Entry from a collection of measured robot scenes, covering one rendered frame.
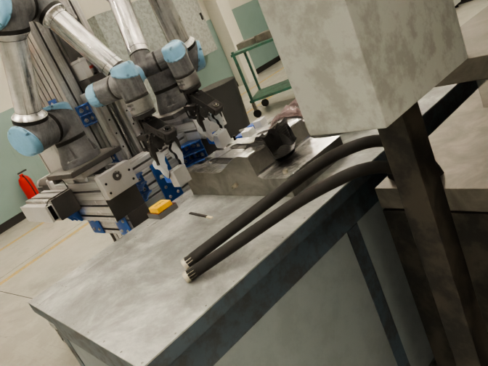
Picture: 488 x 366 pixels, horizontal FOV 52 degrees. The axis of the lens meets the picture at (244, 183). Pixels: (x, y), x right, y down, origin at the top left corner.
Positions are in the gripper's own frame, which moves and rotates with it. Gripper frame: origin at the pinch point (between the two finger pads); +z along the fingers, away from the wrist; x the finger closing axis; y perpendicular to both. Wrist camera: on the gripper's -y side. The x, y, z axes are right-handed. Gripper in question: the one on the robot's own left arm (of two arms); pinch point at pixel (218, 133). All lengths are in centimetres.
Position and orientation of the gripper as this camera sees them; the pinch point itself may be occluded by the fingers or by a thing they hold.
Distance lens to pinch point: 181.6
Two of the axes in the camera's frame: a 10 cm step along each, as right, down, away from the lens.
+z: 3.8, 7.8, 4.9
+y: -6.9, -1.1, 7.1
